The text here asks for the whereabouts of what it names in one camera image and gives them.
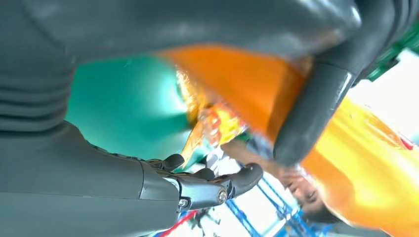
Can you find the red rack pole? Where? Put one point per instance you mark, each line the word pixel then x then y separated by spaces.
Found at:
pixel 180 222

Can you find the person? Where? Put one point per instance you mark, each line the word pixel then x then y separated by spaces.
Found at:
pixel 304 193

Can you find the yellow taped cardboard sheet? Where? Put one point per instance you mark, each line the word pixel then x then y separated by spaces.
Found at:
pixel 360 163

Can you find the blue metal shelving rack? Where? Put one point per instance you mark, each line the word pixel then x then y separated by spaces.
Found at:
pixel 242 217

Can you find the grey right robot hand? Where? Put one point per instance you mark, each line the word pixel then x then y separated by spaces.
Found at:
pixel 82 196

